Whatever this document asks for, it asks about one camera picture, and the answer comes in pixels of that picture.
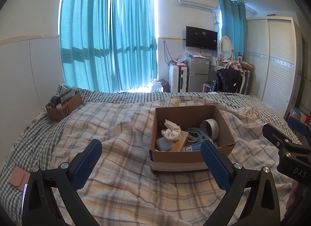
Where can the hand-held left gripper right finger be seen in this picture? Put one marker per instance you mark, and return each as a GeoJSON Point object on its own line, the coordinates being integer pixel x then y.
{"type": "Point", "coordinates": [215, 165]}

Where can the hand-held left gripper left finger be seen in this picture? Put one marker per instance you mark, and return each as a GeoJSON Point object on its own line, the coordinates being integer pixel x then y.
{"type": "Point", "coordinates": [87, 165]}

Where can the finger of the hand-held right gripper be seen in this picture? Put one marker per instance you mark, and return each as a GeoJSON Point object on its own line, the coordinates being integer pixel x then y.
{"type": "Point", "coordinates": [297, 125]}
{"type": "Point", "coordinates": [275, 134]}

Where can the large cardboard box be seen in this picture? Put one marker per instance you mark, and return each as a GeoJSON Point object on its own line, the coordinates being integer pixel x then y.
{"type": "Point", "coordinates": [192, 160]}

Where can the blue white wipes packet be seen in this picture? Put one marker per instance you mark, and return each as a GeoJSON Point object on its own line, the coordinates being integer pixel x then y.
{"type": "Point", "coordinates": [193, 147]}

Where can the teal plastic hanger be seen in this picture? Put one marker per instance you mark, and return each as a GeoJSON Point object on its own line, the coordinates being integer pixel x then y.
{"type": "Point", "coordinates": [195, 134]}

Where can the white tape roll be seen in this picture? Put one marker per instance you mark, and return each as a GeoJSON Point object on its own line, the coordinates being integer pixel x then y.
{"type": "Point", "coordinates": [211, 128]}

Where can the white blue plush toy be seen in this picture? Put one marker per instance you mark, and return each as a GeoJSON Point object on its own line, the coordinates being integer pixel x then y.
{"type": "Point", "coordinates": [164, 143]}

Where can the person's right hand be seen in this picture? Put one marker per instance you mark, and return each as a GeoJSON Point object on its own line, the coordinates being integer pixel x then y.
{"type": "Point", "coordinates": [294, 196]}

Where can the pink plastic stool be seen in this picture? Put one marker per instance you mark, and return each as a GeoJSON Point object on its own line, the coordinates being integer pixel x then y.
{"type": "Point", "coordinates": [295, 113]}

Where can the plaid blanket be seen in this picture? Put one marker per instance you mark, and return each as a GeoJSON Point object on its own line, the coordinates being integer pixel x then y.
{"type": "Point", "coordinates": [116, 131]}

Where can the small cardboard box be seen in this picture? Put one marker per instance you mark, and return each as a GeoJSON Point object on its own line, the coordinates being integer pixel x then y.
{"type": "Point", "coordinates": [64, 111]}

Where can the grey suitcase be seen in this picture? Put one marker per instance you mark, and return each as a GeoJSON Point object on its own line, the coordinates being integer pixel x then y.
{"type": "Point", "coordinates": [246, 81]}

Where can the white sliding wardrobe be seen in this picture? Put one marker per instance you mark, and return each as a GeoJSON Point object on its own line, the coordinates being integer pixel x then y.
{"type": "Point", "coordinates": [274, 65]}

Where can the green checkered bed sheet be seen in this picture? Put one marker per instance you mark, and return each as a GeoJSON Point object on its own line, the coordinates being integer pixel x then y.
{"type": "Point", "coordinates": [26, 140]}

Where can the pink wallet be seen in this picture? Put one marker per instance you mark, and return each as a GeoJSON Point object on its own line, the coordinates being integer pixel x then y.
{"type": "Point", "coordinates": [19, 176]}

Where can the smartphone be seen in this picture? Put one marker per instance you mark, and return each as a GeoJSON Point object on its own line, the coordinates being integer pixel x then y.
{"type": "Point", "coordinates": [24, 196]}

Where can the black jacket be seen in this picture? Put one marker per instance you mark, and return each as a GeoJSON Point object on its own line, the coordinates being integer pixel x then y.
{"type": "Point", "coordinates": [228, 80]}

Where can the small white stool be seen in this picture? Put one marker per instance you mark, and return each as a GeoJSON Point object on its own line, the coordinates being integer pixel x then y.
{"type": "Point", "coordinates": [207, 87]}

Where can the white green carton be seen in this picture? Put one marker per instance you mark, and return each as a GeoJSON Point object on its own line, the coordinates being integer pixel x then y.
{"type": "Point", "coordinates": [64, 88]}

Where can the floral cloth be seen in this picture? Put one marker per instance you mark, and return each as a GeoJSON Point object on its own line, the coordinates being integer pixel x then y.
{"type": "Point", "coordinates": [233, 66]}

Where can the dark floral bag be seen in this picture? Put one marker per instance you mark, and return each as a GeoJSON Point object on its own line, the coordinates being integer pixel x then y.
{"type": "Point", "coordinates": [164, 86]}

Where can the white suitcase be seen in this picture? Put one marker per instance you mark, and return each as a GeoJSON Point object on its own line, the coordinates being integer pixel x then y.
{"type": "Point", "coordinates": [177, 78]}

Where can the silver small fridge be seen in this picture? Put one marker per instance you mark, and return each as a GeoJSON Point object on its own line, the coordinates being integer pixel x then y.
{"type": "Point", "coordinates": [198, 70]}

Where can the clear water jug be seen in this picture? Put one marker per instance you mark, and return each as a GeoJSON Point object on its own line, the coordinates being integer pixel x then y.
{"type": "Point", "coordinates": [156, 86]}

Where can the oval white mirror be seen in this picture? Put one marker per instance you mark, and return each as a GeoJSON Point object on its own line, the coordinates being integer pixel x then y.
{"type": "Point", "coordinates": [225, 46]}

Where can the clear plastic bag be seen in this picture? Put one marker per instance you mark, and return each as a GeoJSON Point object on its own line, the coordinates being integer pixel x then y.
{"type": "Point", "coordinates": [184, 56]}

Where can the narrow teal curtain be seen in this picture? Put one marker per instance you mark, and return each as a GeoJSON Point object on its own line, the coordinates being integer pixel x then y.
{"type": "Point", "coordinates": [233, 26]}

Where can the wide teal curtain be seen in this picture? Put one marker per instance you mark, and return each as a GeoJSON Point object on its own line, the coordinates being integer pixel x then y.
{"type": "Point", "coordinates": [83, 33]}

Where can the teal window curtain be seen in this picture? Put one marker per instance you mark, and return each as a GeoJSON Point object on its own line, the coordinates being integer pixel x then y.
{"type": "Point", "coordinates": [132, 38]}

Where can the white air conditioner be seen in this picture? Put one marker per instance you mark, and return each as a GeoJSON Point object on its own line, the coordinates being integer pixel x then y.
{"type": "Point", "coordinates": [196, 0]}

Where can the black wall television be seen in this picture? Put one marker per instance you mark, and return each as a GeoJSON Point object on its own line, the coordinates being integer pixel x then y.
{"type": "Point", "coordinates": [201, 38]}

